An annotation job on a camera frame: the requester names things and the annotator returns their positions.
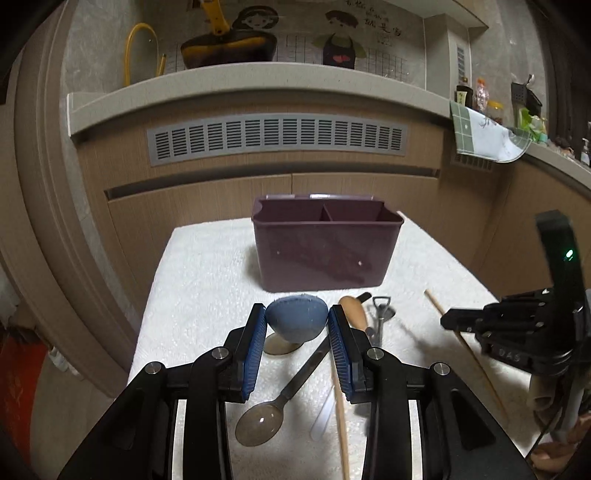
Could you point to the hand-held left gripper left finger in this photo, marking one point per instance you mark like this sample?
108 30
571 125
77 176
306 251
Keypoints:
254 360

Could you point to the purple plastic utensil holder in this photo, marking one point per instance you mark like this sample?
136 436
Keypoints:
323 254

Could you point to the wooden spoon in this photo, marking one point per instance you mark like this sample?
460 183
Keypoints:
353 311

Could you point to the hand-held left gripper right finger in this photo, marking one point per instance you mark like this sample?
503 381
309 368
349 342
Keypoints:
341 364

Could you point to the soap dispenser bottle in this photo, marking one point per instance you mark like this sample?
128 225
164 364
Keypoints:
586 152

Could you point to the jar with yellow lid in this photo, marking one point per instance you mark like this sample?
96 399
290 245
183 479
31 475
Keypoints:
496 113

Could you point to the dark sauce bottle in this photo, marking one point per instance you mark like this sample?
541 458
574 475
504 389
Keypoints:
463 94

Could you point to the person's right hand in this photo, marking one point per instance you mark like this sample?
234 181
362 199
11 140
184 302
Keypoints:
545 392

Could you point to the black countertop rack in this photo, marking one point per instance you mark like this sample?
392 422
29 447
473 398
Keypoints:
524 94

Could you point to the white textured tablecloth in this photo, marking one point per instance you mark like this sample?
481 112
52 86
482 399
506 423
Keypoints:
207 277

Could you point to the red object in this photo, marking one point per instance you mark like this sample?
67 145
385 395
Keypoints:
18 392

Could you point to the beige counter ledge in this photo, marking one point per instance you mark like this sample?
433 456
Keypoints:
258 83

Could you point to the cartoon wall sticker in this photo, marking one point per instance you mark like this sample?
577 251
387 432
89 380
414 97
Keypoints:
339 41

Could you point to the green packets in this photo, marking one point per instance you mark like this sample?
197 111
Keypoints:
533 124

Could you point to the small grey vent grille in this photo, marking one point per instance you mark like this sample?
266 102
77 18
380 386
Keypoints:
471 161

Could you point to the black pan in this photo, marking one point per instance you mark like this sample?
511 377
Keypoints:
226 53

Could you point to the wooden chopstick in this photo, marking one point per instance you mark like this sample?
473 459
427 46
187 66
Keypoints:
342 429
466 346

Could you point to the brown translucent spoon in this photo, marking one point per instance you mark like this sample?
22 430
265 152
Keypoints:
279 348

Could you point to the green checkered towel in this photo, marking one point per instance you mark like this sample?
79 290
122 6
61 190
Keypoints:
471 129

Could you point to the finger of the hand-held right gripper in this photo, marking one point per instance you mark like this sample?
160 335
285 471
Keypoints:
466 318

